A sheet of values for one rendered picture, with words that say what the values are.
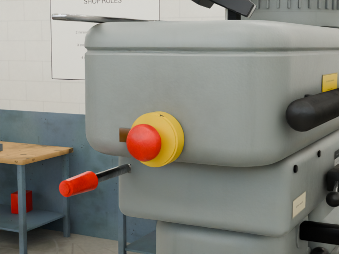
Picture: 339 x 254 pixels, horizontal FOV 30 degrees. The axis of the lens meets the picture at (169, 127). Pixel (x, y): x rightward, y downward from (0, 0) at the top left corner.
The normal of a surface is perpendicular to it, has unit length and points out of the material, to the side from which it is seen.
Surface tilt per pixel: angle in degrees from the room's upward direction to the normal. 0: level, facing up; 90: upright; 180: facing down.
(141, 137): 86
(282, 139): 90
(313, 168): 90
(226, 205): 90
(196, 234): 67
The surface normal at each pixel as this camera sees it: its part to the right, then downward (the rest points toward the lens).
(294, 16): -0.02, 0.13
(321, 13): 0.45, 0.11
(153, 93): -0.45, 0.11
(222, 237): -0.41, -0.28
